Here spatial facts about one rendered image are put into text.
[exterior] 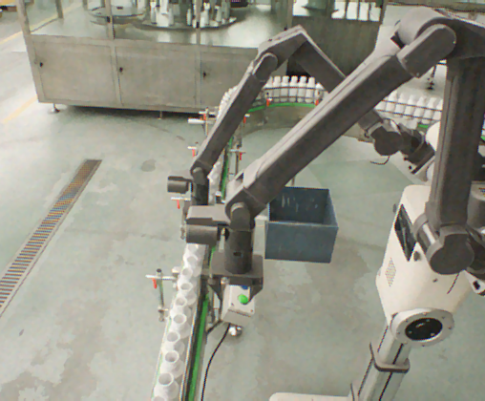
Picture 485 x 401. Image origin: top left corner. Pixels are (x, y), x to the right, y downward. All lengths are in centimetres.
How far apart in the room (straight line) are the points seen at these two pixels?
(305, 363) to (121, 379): 101
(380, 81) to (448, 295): 66
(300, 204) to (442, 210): 144
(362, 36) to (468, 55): 605
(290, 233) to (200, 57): 310
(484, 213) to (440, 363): 187
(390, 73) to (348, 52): 607
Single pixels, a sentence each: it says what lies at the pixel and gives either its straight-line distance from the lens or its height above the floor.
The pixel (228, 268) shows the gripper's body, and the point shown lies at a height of 150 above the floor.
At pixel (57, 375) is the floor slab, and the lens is 258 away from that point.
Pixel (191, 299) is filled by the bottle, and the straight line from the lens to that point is 126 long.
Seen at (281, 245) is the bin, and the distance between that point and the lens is 193.
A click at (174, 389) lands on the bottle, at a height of 113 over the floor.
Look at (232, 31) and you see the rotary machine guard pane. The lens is 461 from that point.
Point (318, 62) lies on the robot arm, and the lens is 109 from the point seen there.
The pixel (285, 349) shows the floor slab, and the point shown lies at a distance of 257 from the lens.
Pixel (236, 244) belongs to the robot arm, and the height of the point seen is 156.
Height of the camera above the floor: 207
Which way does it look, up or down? 34 degrees down
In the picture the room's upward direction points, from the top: 4 degrees clockwise
